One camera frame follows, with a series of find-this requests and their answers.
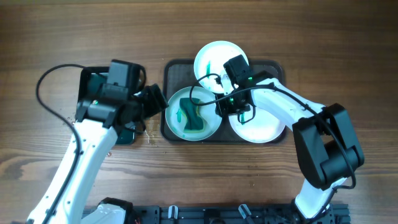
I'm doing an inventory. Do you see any white plate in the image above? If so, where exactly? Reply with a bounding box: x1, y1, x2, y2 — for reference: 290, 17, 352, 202
165, 86, 222, 141
228, 105, 285, 143
193, 40, 249, 94

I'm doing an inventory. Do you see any green yellow sponge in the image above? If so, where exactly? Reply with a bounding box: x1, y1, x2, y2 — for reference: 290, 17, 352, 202
180, 98, 205, 132

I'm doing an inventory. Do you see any white plate top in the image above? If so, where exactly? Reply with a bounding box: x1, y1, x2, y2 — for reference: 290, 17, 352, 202
193, 40, 249, 94

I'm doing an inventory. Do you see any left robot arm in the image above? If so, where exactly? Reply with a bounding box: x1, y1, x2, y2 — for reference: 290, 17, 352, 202
27, 60, 168, 223

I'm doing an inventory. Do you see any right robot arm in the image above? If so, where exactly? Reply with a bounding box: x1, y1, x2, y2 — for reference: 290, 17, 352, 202
222, 55, 364, 223

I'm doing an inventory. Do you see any dark brown serving tray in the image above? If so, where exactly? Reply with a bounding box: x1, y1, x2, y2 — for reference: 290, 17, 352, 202
160, 58, 285, 144

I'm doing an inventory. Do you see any black water tray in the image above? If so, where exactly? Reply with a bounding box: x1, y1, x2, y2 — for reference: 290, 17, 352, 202
78, 67, 139, 145

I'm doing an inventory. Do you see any left black cable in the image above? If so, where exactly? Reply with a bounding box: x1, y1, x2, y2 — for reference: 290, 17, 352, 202
35, 63, 106, 224

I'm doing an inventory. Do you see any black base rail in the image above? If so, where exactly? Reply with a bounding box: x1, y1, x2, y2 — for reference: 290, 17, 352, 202
82, 203, 351, 224

